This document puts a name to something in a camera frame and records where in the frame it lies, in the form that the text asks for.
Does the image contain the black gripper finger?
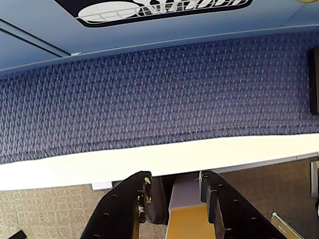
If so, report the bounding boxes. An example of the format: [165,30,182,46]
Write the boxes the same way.
[79,170,153,239]
[199,170,285,239]

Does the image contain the yellow wooden board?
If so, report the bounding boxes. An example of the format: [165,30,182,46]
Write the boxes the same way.
[166,204,210,239]

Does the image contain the grey box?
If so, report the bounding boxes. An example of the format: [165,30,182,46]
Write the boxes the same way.
[169,178,201,209]

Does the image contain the dark brown panel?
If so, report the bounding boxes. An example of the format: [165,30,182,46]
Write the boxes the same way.
[307,47,319,115]

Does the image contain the black and white sign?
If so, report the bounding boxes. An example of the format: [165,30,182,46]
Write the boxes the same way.
[53,0,252,28]

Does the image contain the silver metal bracket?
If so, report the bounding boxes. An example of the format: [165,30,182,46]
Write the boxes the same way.
[270,211,302,239]

